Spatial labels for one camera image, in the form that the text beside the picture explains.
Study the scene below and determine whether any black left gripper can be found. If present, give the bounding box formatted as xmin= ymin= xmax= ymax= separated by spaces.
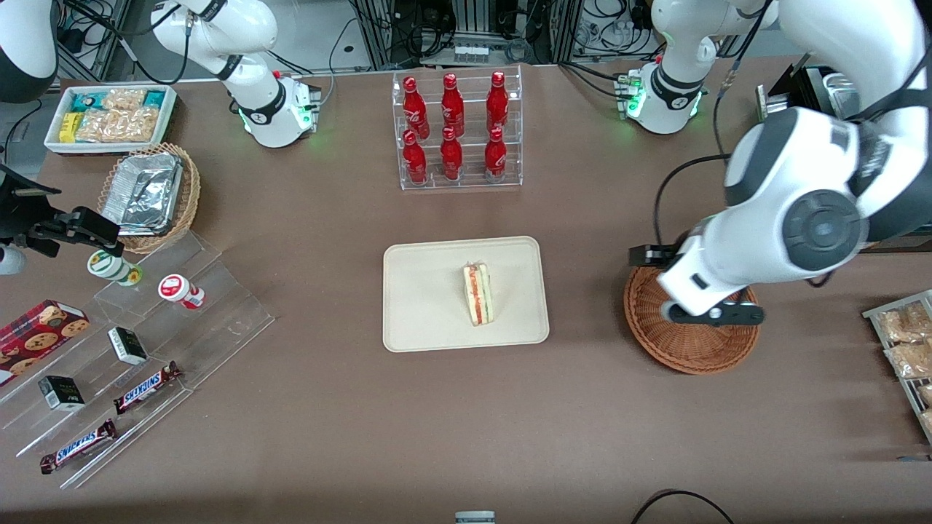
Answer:
xmin=630 ymin=245 xmax=691 ymax=267

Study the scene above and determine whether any triangular sandwich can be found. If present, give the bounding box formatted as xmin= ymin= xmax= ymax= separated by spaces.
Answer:
xmin=463 ymin=262 xmax=497 ymax=327

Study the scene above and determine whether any light wicker basket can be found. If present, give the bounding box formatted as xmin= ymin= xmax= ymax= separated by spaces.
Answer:
xmin=97 ymin=143 xmax=201 ymax=254

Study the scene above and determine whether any round brown wicker basket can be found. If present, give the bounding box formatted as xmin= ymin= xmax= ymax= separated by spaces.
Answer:
xmin=623 ymin=266 xmax=760 ymax=376

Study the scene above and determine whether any beige rectangular tray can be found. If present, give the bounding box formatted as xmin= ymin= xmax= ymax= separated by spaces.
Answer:
xmin=383 ymin=236 xmax=550 ymax=354

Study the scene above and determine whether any green lid yogurt bottle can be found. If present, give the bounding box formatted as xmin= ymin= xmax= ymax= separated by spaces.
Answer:
xmin=87 ymin=249 xmax=143 ymax=287

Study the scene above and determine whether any silver foil container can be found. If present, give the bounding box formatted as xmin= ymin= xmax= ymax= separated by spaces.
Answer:
xmin=102 ymin=153 xmax=183 ymax=236

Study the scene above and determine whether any red lid yogurt bottle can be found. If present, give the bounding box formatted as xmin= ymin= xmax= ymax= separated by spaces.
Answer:
xmin=158 ymin=274 xmax=206 ymax=310

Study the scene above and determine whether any white rectangular snack bin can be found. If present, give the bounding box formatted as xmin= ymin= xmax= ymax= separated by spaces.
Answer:
xmin=44 ymin=85 xmax=178 ymax=156

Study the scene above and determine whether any clear rice cracker bag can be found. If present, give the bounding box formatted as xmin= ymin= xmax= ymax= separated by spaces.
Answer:
xmin=76 ymin=108 xmax=159 ymax=143
xmin=102 ymin=89 xmax=146 ymax=112

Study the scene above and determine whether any small black box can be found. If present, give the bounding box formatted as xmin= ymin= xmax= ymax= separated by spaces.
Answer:
xmin=38 ymin=376 xmax=86 ymax=412
xmin=108 ymin=327 xmax=148 ymax=365

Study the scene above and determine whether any red cookie box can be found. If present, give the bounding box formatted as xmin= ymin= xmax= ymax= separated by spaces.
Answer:
xmin=0 ymin=300 xmax=92 ymax=386

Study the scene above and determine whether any clear acrylic stepped stand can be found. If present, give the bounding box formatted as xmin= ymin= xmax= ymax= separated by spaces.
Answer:
xmin=0 ymin=231 xmax=276 ymax=490

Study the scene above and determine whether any snickers bar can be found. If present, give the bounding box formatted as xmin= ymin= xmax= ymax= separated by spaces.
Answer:
xmin=40 ymin=419 xmax=117 ymax=475
xmin=113 ymin=362 xmax=183 ymax=416

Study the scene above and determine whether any red cola bottle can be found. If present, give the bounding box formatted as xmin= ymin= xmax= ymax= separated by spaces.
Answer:
xmin=484 ymin=127 xmax=508 ymax=183
xmin=486 ymin=71 xmax=509 ymax=134
xmin=402 ymin=76 xmax=431 ymax=140
xmin=441 ymin=73 xmax=465 ymax=138
xmin=403 ymin=130 xmax=428 ymax=185
xmin=440 ymin=126 xmax=464 ymax=181

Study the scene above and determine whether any clear acrylic bottle rack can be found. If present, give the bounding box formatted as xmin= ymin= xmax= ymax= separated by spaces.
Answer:
xmin=392 ymin=64 xmax=524 ymax=192

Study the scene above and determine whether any black food warmer machine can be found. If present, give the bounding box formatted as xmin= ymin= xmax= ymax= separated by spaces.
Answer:
xmin=757 ymin=55 xmax=932 ymax=254

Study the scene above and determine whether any steel pan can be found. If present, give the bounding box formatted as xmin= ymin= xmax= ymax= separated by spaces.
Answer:
xmin=823 ymin=73 xmax=861 ymax=117

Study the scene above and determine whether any aluminium equipment rack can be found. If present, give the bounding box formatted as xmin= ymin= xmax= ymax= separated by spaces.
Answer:
xmin=349 ymin=0 xmax=587 ymax=71

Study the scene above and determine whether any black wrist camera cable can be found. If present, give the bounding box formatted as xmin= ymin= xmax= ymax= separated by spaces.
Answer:
xmin=652 ymin=153 xmax=731 ymax=248

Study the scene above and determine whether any black floor cable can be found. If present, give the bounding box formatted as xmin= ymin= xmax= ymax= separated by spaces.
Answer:
xmin=630 ymin=489 xmax=736 ymax=524

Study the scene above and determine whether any grey wire rack tray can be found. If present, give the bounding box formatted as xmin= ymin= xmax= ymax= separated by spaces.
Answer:
xmin=863 ymin=290 xmax=932 ymax=445

